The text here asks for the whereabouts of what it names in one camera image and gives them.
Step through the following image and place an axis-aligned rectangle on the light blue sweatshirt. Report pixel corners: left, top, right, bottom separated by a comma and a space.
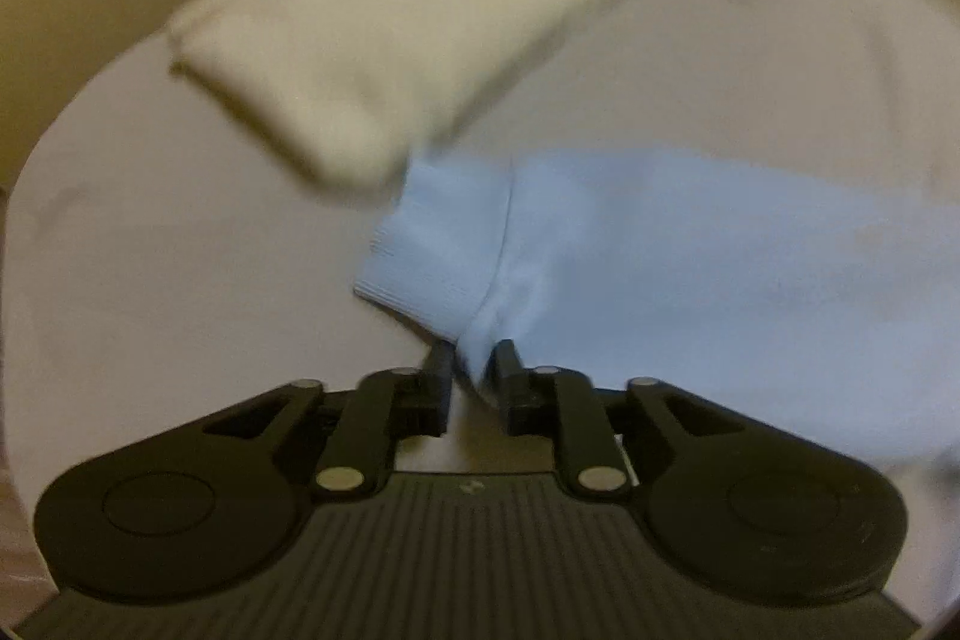
355, 149, 958, 464

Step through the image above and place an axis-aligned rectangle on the grey bed sheet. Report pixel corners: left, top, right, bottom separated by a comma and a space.
3, 0, 958, 638

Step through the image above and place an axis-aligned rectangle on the folded white garment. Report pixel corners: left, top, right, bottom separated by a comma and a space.
166, 0, 605, 188

